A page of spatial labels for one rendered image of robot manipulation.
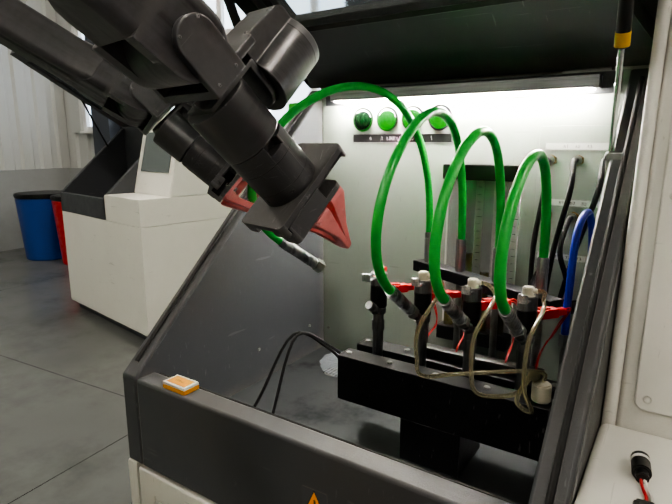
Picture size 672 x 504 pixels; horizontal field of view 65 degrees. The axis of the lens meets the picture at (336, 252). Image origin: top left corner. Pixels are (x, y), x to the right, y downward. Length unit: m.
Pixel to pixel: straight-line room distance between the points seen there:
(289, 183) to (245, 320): 0.66
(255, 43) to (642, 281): 0.55
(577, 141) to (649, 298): 0.37
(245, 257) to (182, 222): 2.67
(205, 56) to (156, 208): 3.23
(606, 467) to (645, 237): 0.29
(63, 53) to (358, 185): 0.66
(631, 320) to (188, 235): 3.27
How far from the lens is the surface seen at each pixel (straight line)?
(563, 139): 1.04
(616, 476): 0.68
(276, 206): 0.48
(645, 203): 0.79
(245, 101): 0.44
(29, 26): 0.83
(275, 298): 1.16
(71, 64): 0.81
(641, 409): 0.79
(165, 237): 3.67
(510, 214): 0.64
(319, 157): 0.50
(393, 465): 0.69
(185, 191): 3.72
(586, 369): 0.68
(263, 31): 0.47
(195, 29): 0.41
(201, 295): 1.00
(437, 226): 0.65
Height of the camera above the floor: 1.33
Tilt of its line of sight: 12 degrees down
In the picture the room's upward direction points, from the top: straight up
